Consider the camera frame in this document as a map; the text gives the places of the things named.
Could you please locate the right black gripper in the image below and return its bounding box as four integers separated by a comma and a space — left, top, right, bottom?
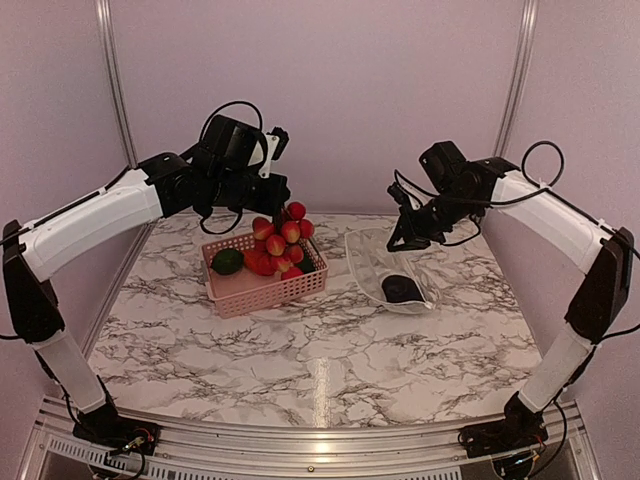
386, 186, 480, 252

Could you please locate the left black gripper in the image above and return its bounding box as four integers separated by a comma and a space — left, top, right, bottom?
209, 167, 290, 216

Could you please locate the clear dotted zip top bag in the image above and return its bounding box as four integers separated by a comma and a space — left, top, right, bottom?
344, 227, 440, 315

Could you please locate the purple eggplant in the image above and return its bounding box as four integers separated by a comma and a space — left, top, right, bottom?
381, 275, 424, 304

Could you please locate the green avocado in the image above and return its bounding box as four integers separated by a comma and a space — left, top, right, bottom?
210, 248, 244, 276

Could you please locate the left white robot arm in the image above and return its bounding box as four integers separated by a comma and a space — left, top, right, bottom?
1, 153, 290, 445

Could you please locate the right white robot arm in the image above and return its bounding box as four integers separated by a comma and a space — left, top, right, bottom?
387, 153, 637, 451

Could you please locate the green cucumber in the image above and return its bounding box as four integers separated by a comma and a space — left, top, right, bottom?
297, 245, 324, 274

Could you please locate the red round fruit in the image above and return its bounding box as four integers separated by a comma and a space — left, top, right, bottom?
281, 266, 304, 281

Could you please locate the pink perforated plastic basket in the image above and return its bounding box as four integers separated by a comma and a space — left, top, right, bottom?
199, 233, 328, 318

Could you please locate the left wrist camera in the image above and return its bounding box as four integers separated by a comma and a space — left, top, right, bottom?
192, 114, 289, 179

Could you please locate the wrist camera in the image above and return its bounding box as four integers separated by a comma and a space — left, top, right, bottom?
387, 141, 468, 208
192, 114, 289, 179

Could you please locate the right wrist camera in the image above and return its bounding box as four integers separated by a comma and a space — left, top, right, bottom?
387, 141, 468, 208

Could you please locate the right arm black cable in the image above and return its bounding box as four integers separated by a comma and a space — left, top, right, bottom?
519, 141, 569, 191

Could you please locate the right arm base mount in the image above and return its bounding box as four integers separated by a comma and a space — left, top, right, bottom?
458, 418, 549, 458

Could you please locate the front aluminium rail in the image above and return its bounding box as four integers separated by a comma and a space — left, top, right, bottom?
29, 407, 601, 480

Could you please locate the right aluminium frame post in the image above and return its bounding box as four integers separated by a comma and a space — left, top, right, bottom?
493, 0, 539, 157

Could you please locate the aluminium frame post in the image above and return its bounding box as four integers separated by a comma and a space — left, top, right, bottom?
95, 0, 138, 168
493, 0, 539, 157

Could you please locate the left aluminium frame post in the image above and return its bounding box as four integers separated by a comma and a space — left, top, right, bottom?
95, 0, 138, 168

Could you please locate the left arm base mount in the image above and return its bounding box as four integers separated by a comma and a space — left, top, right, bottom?
73, 401, 160, 456

